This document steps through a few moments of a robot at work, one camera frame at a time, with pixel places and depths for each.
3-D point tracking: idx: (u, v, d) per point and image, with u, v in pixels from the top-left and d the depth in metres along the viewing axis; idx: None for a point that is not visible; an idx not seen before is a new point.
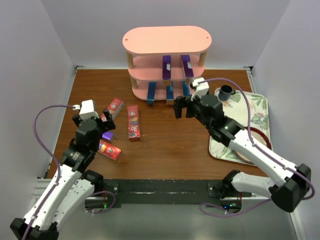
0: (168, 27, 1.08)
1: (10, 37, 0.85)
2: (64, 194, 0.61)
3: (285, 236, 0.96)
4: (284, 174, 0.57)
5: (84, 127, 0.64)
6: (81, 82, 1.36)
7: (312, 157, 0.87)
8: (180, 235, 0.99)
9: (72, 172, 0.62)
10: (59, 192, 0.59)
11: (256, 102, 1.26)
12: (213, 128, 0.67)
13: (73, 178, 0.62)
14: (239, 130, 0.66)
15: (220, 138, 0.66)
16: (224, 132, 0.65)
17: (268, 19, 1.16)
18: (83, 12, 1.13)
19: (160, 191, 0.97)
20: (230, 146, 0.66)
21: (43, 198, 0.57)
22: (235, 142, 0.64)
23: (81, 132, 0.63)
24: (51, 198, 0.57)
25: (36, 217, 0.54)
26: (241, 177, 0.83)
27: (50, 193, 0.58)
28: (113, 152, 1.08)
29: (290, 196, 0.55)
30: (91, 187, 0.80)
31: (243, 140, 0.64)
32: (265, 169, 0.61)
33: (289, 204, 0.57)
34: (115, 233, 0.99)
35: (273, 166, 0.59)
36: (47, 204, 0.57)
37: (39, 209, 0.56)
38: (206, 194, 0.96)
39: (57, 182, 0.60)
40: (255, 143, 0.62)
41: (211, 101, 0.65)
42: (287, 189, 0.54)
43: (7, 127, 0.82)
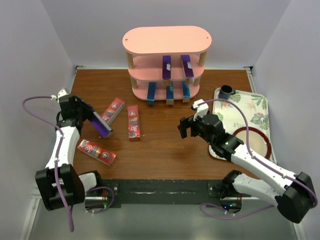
0: (167, 27, 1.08)
1: (10, 37, 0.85)
2: (73, 144, 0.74)
3: (285, 236, 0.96)
4: (284, 183, 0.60)
5: (65, 97, 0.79)
6: (81, 82, 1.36)
7: (312, 158, 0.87)
8: (180, 235, 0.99)
9: (72, 129, 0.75)
10: (69, 140, 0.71)
11: (256, 102, 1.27)
12: (215, 145, 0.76)
13: (74, 133, 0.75)
14: (239, 145, 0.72)
15: (222, 153, 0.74)
16: (225, 147, 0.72)
17: (268, 19, 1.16)
18: (83, 12, 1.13)
19: (160, 191, 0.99)
20: (232, 160, 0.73)
21: (57, 148, 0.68)
22: (236, 156, 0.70)
23: (65, 100, 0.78)
24: (63, 145, 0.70)
25: (59, 159, 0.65)
26: (243, 180, 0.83)
27: (62, 143, 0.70)
28: (108, 157, 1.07)
29: (292, 204, 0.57)
30: (93, 175, 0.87)
31: (243, 153, 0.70)
32: (266, 178, 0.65)
33: (294, 212, 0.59)
34: (115, 233, 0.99)
35: (273, 176, 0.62)
36: (62, 152, 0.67)
37: (58, 157, 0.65)
38: (206, 194, 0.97)
39: (63, 134, 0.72)
40: (254, 156, 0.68)
41: (212, 120, 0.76)
42: (288, 197, 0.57)
43: (6, 126, 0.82)
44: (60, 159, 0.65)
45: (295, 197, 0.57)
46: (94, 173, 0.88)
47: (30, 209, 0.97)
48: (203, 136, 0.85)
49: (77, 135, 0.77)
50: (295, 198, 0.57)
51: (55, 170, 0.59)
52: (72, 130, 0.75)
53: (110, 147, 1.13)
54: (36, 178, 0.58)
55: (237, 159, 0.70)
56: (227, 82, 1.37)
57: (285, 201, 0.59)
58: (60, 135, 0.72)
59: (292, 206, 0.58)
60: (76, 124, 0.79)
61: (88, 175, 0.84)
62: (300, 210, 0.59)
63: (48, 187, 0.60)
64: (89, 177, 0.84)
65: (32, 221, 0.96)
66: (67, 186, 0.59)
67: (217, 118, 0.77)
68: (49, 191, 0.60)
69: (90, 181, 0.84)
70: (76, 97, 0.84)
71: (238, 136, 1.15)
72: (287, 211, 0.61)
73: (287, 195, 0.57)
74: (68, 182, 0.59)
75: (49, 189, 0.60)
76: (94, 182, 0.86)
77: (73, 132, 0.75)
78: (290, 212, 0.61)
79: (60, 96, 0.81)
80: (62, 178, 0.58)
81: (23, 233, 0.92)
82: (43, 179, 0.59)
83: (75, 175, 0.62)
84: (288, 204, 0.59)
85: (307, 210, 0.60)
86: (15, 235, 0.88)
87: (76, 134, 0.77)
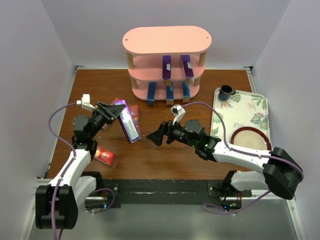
0: (167, 27, 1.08)
1: (10, 37, 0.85)
2: (81, 167, 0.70)
3: (285, 236, 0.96)
4: (261, 162, 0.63)
5: (78, 125, 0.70)
6: (81, 83, 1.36)
7: (311, 158, 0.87)
8: (180, 235, 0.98)
9: (85, 153, 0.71)
10: (78, 163, 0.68)
11: (256, 102, 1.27)
12: (199, 149, 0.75)
13: (86, 157, 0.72)
14: (217, 142, 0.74)
15: (206, 156, 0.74)
16: (208, 151, 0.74)
17: (268, 19, 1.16)
18: (82, 11, 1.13)
19: (160, 191, 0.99)
20: (216, 159, 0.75)
21: (64, 169, 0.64)
22: (216, 153, 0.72)
23: (78, 130, 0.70)
24: (73, 166, 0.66)
25: (62, 179, 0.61)
26: (238, 177, 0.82)
27: (70, 165, 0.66)
28: (107, 157, 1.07)
29: (275, 180, 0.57)
30: (93, 180, 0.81)
31: (221, 148, 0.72)
32: (247, 164, 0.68)
33: (282, 188, 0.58)
34: (115, 233, 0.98)
35: (251, 159, 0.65)
36: (68, 173, 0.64)
37: (62, 177, 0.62)
38: (206, 194, 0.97)
39: (75, 156, 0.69)
40: (231, 147, 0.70)
41: (195, 126, 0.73)
42: (268, 174, 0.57)
43: (7, 125, 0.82)
44: (64, 179, 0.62)
45: (275, 172, 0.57)
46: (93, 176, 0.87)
47: (29, 209, 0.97)
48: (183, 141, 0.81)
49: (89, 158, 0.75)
50: (276, 174, 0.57)
51: (56, 188, 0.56)
52: (84, 153, 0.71)
53: (110, 147, 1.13)
54: (36, 190, 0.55)
55: (218, 157, 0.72)
56: (227, 82, 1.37)
57: (270, 180, 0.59)
58: (71, 156, 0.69)
59: (277, 183, 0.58)
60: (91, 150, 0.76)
61: (88, 181, 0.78)
62: (287, 185, 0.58)
63: (44, 204, 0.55)
64: (90, 184, 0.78)
65: (31, 221, 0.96)
66: (61, 207, 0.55)
67: (197, 121, 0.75)
68: (43, 210, 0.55)
69: (90, 189, 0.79)
70: (98, 102, 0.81)
71: (238, 136, 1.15)
72: (277, 191, 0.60)
73: (268, 173, 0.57)
74: (63, 203, 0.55)
75: (45, 207, 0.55)
76: (92, 189, 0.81)
77: (86, 155, 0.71)
78: (279, 190, 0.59)
79: (75, 119, 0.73)
80: (60, 198, 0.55)
81: (23, 233, 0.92)
82: (42, 195, 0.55)
83: (72, 198, 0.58)
84: (273, 182, 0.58)
85: (295, 184, 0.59)
86: (14, 235, 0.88)
87: (87, 158, 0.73)
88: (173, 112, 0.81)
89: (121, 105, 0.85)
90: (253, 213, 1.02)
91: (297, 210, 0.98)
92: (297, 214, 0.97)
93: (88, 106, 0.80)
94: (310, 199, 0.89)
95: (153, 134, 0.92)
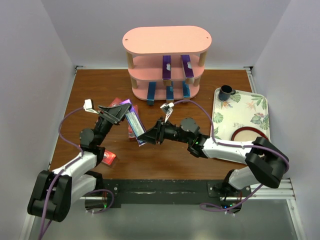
0: (167, 27, 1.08)
1: (10, 37, 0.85)
2: (85, 166, 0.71)
3: (285, 236, 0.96)
4: (244, 152, 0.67)
5: (85, 139, 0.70)
6: (81, 83, 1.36)
7: (312, 158, 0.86)
8: (180, 235, 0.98)
9: (92, 155, 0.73)
10: (83, 162, 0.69)
11: (256, 102, 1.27)
12: (192, 146, 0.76)
13: (92, 159, 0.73)
14: (206, 139, 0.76)
15: (197, 153, 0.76)
16: (200, 148, 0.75)
17: (268, 19, 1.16)
18: (83, 11, 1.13)
19: (160, 191, 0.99)
20: (206, 155, 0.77)
21: (69, 163, 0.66)
22: (205, 149, 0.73)
23: (86, 144, 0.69)
24: (78, 162, 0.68)
25: (65, 170, 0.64)
26: (234, 174, 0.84)
27: (75, 160, 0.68)
28: (107, 157, 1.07)
29: (258, 168, 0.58)
30: (94, 181, 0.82)
31: (209, 144, 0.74)
32: (232, 155, 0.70)
33: (266, 176, 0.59)
34: (115, 233, 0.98)
35: (235, 150, 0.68)
36: (71, 167, 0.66)
37: (66, 169, 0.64)
38: (206, 194, 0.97)
39: (82, 155, 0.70)
40: (218, 142, 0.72)
41: (191, 125, 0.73)
42: (251, 162, 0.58)
43: (7, 125, 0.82)
44: (66, 171, 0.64)
45: (257, 160, 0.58)
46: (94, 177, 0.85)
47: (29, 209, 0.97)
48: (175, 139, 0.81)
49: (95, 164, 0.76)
50: (258, 162, 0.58)
51: (57, 175, 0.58)
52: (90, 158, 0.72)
53: (110, 147, 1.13)
54: (39, 173, 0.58)
55: (207, 152, 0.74)
56: (227, 82, 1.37)
57: (254, 169, 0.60)
58: (79, 154, 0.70)
59: (260, 171, 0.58)
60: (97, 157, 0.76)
61: (89, 181, 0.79)
62: (271, 173, 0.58)
63: (42, 189, 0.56)
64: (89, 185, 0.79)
65: (31, 221, 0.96)
66: (56, 196, 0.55)
67: (192, 120, 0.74)
68: (39, 194, 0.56)
69: (88, 189, 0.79)
70: (100, 107, 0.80)
71: (238, 136, 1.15)
72: (263, 179, 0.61)
73: (250, 161, 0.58)
74: (59, 193, 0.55)
75: (41, 192, 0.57)
76: (89, 191, 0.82)
77: (92, 157, 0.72)
78: (264, 179, 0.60)
79: (81, 132, 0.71)
80: (58, 185, 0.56)
81: (23, 233, 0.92)
82: (43, 179, 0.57)
83: (69, 191, 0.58)
84: (257, 171, 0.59)
85: (280, 171, 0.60)
86: (14, 234, 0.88)
87: (93, 161, 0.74)
88: (165, 110, 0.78)
89: (125, 105, 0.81)
90: (253, 213, 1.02)
91: (297, 210, 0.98)
92: (297, 214, 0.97)
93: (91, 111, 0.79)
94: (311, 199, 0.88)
95: (147, 134, 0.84)
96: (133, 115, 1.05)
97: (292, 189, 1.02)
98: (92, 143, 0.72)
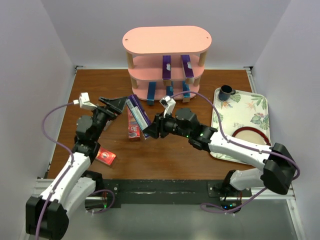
0: (168, 27, 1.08)
1: (10, 37, 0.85)
2: (78, 175, 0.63)
3: (285, 236, 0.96)
4: (262, 157, 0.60)
5: (82, 125, 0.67)
6: (81, 83, 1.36)
7: (312, 158, 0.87)
8: (180, 235, 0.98)
9: (85, 157, 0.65)
10: (74, 173, 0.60)
11: (256, 102, 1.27)
12: (192, 138, 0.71)
13: (85, 163, 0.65)
14: (213, 133, 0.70)
15: (200, 146, 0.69)
16: (202, 139, 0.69)
17: (268, 19, 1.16)
18: (82, 11, 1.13)
19: (160, 191, 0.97)
20: (211, 150, 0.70)
21: (58, 179, 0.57)
22: (213, 144, 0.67)
23: (83, 131, 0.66)
24: (68, 177, 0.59)
25: (54, 192, 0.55)
26: (237, 175, 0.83)
27: (65, 174, 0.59)
28: (107, 157, 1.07)
29: (274, 176, 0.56)
30: (93, 184, 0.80)
31: (219, 140, 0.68)
32: (245, 158, 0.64)
33: (280, 185, 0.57)
34: (115, 233, 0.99)
35: (250, 154, 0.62)
36: (61, 184, 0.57)
37: (56, 187, 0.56)
38: (206, 194, 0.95)
39: (72, 164, 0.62)
40: (229, 139, 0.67)
41: (185, 114, 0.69)
42: (269, 170, 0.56)
43: (7, 125, 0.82)
44: (56, 192, 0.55)
45: (275, 169, 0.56)
46: (93, 179, 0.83)
47: None
48: (177, 133, 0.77)
49: (90, 163, 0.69)
50: (276, 171, 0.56)
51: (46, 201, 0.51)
52: (83, 159, 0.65)
53: (110, 147, 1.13)
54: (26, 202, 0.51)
55: (214, 148, 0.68)
56: (227, 82, 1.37)
57: (268, 177, 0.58)
58: (68, 163, 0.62)
59: (275, 179, 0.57)
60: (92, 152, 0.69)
61: (88, 184, 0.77)
62: (285, 182, 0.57)
63: (34, 216, 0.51)
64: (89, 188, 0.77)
65: None
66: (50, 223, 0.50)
67: (189, 110, 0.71)
68: (32, 220, 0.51)
69: (87, 191, 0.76)
70: (100, 99, 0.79)
71: (238, 136, 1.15)
72: (274, 186, 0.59)
73: (269, 169, 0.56)
74: (52, 220, 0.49)
75: (34, 219, 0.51)
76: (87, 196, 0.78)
77: (84, 161, 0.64)
78: (275, 186, 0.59)
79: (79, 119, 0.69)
80: (49, 213, 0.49)
81: (23, 232, 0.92)
82: (31, 207, 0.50)
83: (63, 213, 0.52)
84: (271, 179, 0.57)
85: (291, 179, 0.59)
86: (15, 234, 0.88)
87: (87, 163, 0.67)
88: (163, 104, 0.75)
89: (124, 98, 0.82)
90: (254, 213, 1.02)
91: (297, 210, 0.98)
92: (297, 214, 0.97)
93: (89, 105, 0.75)
94: (311, 199, 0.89)
95: (149, 127, 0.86)
96: (137, 109, 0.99)
97: (292, 189, 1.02)
98: (89, 131, 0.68)
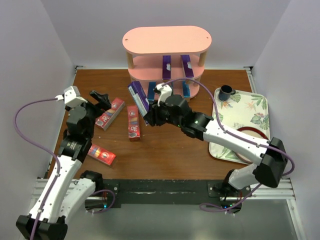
0: (168, 27, 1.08)
1: (10, 37, 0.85)
2: (68, 182, 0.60)
3: (285, 236, 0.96)
4: (259, 152, 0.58)
5: (74, 116, 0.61)
6: (81, 83, 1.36)
7: (312, 158, 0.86)
8: (180, 235, 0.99)
9: (72, 161, 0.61)
10: (62, 183, 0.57)
11: (256, 102, 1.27)
12: (185, 126, 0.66)
13: (74, 168, 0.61)
14: (209, 121, 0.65)
15: (193, 134, 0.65)
16: (195, 127, 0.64)
17: (268, 18, 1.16)
18: (82, 11, 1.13)
19: (160, 191, 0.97)
20: (205, 139, 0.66)
21: (46, 194, 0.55)
22: (208, 134, 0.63)
23: (74, 122, 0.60)
24: (56, 190, 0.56)
25: (42, 210, 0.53)
26: (234, 174, 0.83)
27: (52, 186, 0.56)
28: (107, 157, 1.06)
29: (269, 170, 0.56)
30: (92, 185, 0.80)
31: (215, 129, 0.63)
32: (241, 151, 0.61)
33: (272, 179, 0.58)
34: (115, 233, 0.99)
35: (248, 147, 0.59)
36: (49, 199, 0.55)
37: (44, 203, 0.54)
38: (206, 194, 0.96)
39: (59, 173, 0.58)
40: (226, 130, 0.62)
41: (175, 100, 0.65)
42: (265, 164, 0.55)
43: (7, 125, 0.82)
44: (44, 209, 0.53)
45: (271, 163, 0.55)
46: (92, 180, 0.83)
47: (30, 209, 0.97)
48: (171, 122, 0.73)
49: (81, 163, 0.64)
50: (272, 165, 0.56)
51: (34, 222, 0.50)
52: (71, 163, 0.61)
53: (110, 147, 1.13)
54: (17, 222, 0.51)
55: (209, 137, 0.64)
56: (227, 82, 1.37)
57: (262, 170, 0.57)
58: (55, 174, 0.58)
59: (269, 173, 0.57)
60: (83, 148, 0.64)
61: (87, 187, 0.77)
62: (277, 176, 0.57)
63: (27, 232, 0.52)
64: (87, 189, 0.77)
65: None
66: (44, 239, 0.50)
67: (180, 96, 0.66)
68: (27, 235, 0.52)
69: (85, 192, 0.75)
70: (93, 92, 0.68)
71: None
72: (266, 180, 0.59)
73: (266, 163, 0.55)
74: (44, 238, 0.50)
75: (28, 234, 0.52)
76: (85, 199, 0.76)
77: (73, 167, 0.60)
78: (267, 180, 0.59)
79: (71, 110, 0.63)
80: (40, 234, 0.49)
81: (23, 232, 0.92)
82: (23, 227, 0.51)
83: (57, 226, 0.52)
84: (265, 172, 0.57)
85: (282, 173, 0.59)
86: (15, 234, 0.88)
87: (78, 166, 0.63)
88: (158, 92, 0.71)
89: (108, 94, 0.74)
90: (254, 213, 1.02)
91: (297, 210, 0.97)
92: (297, 214, 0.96)
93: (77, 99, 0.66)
94: (311, 199, 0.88)
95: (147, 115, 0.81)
96: None
97: (292, 189, 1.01)
98: (81, 124, 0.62)
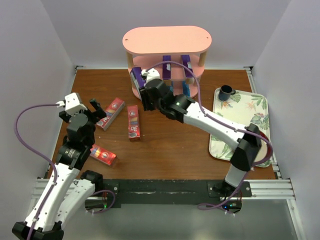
0: (168, 27, 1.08)
1: (10, 37, 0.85)
2: (65, 190, 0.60)
3: (285, 236, 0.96)
4: (236, 136, 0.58)
5: (74, 123, 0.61)
6: (81, 83, 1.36)
7: (312, 158, 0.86)
8: (180, 235, 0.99)
9: (69, 170, 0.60)
10: (59, 192, 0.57)
11: (256, 102, 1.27)
12: (165, 109, 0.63)
13: (71, 176, 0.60)
14: (190, 104, 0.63)
15: (174, 115, 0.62)
16: (175, 108, 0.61)
17: (268, 18, 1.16)
18: (82, 11, 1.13)
19: (160, 191, 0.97)
20: (185, 121, 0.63)
21: (42, 202, 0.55)
22: (188, 116, 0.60)
23: (75, 129, 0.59)
24: (51, 199, 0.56)
25: (37, 219, 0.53)
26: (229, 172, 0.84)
27: (48, 194, 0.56)
28: (108, 157, 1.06)
29: (243, 154, 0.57)
30: (91, 187, 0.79)
31: (196, 113, 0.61)
32: (219, 136, 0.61)
33: (245, 161, 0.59)
34: (115, 233, 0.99)
35: (226, 131, 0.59)
36: (45, 208, 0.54)
37: (40, 211, 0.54)
38: (206, 194, 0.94)
39: (55, 182, 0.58)
40: (207, 113, 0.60)
41: (154, 82, 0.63)
42: (240, 148, 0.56)
43: (7, 125, 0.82)
44: (40, 218, 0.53)
45: (247, 147, 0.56)
46: (91, 182, 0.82)
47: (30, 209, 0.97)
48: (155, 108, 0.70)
49: (79, 171, 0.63)
50: (247, 149, 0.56)
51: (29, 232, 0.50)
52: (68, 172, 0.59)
53: (110, 147, 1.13)
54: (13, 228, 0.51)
55: (189, 120, 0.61)
56: (227, 82, 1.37)
57: (237, 153, 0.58)
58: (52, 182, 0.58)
59: (243, 156, 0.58)
60: (80, 157, 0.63)
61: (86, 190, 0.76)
62: (250, 159, 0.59)
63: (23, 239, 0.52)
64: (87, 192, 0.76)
65: None
66: None
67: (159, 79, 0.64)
68: None
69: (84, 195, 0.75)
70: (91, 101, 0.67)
71: None
72: (239, 162, 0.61)
73: (241, 147, 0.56)
74: None
75: None
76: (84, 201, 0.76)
77: (70, 175, 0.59)
78: (241, 162, 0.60)
79: (73, 117, 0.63)
80: None
81: None
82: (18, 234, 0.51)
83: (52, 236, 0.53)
84: (240, 156, 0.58)
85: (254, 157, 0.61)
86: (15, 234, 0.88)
87: (75, 173, 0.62)
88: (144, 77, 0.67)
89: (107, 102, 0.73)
90: (254, 213, 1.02)
91: (297, 210, 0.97)
92: (297, 214, 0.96)
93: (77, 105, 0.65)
94: (311, 199, 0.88)
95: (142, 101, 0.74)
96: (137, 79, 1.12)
97: (292, 189, 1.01)
98: (81, 131, 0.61)
